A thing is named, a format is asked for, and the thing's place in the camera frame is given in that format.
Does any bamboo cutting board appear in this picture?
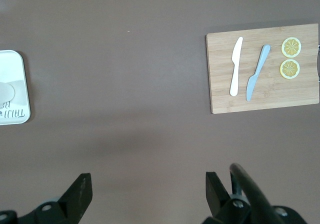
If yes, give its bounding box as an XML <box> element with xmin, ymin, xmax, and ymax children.
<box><xmin>205</xmin><ymin>23</ymin><xmax>320</xmax><ymax>115</ymax></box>

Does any cream tray with bear print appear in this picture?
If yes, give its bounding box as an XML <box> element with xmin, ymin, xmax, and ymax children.
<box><xmin>0</xmin><ymin>49</ymin><xmax>31</xmax><ymax>126</ymax></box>

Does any metal cutting board handle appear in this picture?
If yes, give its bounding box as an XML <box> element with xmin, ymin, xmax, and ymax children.
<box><xmin>316</xmin><ymin>44</ymin><xmax>320</xmax><ymax>84</ymax></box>

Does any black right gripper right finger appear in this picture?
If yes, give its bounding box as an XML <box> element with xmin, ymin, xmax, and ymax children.
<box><xmin>204</xmin><ymin>171</ymin><xmax>251</xmax><ymax>224</ymax></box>

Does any yellow lemon slice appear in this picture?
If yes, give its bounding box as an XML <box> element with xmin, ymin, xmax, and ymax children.
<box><xmin>279</xmin><ymin>58</ymin><xmax>301</xmax><ymax>80</ymax></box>
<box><xmin>281</xmin><ymin>36</ymin><xmax>302</xmax><ymax>59</ymax></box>

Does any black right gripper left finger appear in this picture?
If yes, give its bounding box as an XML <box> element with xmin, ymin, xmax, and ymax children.
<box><xmin>32</xmin><ymin>172</ymin><xmax>94</xmax><ymax>224</ymax></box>

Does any white plastic knife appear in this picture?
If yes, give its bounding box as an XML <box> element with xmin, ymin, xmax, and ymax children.
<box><xmin>229</xmin><ymin>36</ymin><xmax>244</xmax><ymax>97</ymax></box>

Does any grey plastic knife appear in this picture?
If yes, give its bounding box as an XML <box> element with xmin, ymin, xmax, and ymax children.
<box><xmin>245</xmin><ymin>44</ymin><xmax>272</xmax><ymax>102</ymax></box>

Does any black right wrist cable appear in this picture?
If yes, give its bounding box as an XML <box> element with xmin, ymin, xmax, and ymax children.
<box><xmin>229</xmin><ymin>162</ymin><xmax>286</xmax><ymax>224</ymax></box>

